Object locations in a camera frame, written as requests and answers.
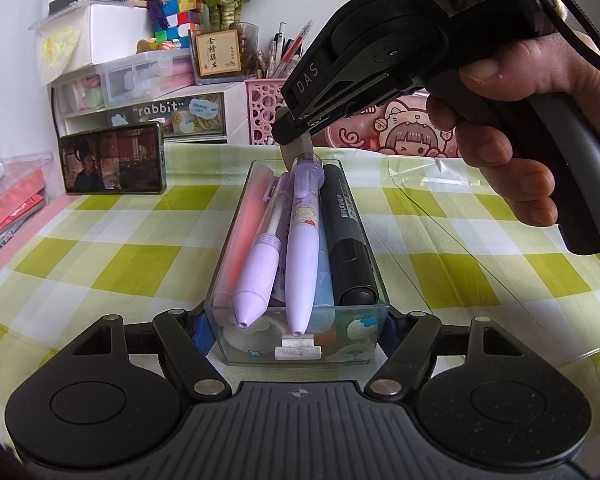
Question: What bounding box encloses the person's right hand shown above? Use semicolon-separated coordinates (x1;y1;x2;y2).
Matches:
424;35;600;229

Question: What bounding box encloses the lucky bamboo in glass vase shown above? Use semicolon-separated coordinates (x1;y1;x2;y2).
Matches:
180;0;276;85

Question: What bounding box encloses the white box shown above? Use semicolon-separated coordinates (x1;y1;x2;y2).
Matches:
29;0;153;88

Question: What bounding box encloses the purple clear mechanical pencil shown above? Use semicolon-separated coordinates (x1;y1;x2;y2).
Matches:
231;175;284;330

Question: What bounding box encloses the green checked tablecloth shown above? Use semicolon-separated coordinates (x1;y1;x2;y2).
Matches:
0;142;600;411

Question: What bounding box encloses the yellow print plastic sheet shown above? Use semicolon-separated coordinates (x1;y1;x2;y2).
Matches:
32;25;88;88

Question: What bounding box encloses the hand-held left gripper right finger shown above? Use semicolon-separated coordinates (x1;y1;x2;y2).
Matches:
364;310;536;402

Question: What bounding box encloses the clear storage case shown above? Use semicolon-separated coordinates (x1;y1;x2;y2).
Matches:
0;152;55;261

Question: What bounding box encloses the grey blue highlighter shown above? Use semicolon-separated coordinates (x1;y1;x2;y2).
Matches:
316;240;338;308

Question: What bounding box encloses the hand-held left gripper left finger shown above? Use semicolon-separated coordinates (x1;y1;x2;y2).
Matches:
55;309;232;403

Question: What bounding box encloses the pink perforated pen holder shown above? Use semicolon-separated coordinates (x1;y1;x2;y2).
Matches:
244;77;293;146

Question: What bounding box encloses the pink highlighter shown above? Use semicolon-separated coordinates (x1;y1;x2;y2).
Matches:
215;162;275;306

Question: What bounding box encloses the black smartphone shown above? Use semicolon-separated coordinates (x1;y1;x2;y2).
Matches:
58;122;167;196

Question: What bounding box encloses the bunch of pens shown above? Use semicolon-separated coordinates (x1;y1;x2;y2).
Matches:
254;19;315;80

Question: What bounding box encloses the clear plastic organiser box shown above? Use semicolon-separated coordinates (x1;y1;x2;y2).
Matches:
203;159;391;365

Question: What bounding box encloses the small golden figurine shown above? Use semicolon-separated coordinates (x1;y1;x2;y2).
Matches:
136;37;181;55

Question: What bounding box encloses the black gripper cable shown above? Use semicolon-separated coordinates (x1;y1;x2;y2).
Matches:
530;0;600;63

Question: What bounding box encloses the black marker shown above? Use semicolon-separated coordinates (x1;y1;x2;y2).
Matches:
321;164;379;307

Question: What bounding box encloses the purple cartoon print pen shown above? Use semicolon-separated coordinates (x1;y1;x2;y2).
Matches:
284;155;326;337

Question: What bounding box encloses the white drawer organiser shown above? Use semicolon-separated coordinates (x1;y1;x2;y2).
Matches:
50;82;251;145

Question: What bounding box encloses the pink cartoon pencil case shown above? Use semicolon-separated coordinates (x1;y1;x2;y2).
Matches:
325;87;463;158

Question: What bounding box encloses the clear small drawer box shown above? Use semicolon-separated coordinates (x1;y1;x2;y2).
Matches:
95;50;196;110

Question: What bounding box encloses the colourful puzzle cube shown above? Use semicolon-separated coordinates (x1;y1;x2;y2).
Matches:
157;0;203;43

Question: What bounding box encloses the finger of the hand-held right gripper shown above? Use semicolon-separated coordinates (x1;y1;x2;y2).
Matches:
305;97;381;137
272;20;416;147

